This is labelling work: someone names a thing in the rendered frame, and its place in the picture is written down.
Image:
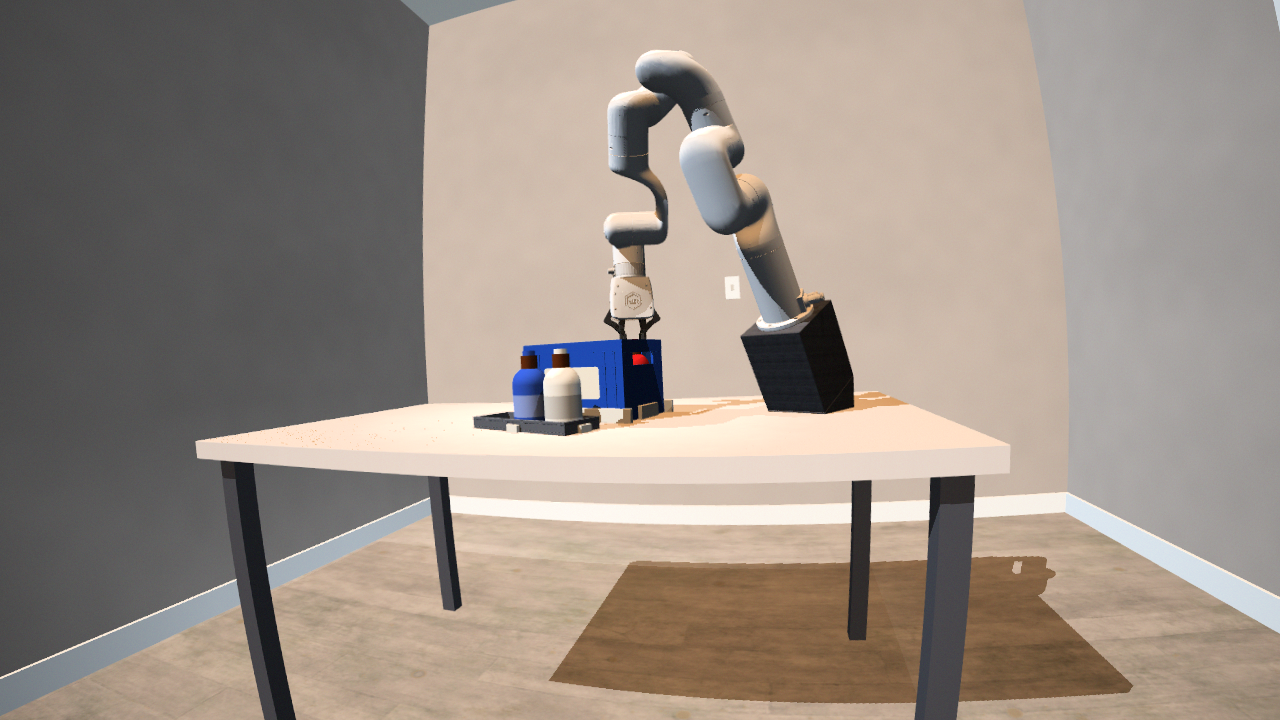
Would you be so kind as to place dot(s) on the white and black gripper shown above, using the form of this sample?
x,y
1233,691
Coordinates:
x,y
631,298

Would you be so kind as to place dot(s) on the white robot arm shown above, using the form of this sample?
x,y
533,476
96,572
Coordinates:
x,y
727,204

